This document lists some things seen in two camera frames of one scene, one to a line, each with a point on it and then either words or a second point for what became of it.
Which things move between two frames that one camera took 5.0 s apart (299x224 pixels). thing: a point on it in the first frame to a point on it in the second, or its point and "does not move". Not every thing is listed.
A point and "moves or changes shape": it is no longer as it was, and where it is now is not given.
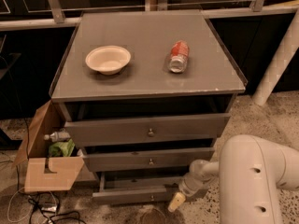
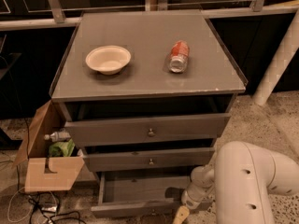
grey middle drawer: (153, 160) does not move
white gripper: (188, 185) to (189, 198)
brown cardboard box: (44, 173) does not move
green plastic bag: (62, 148) does not move
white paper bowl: (107, 60) does not move
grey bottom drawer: (137, 188) moves or changes shape
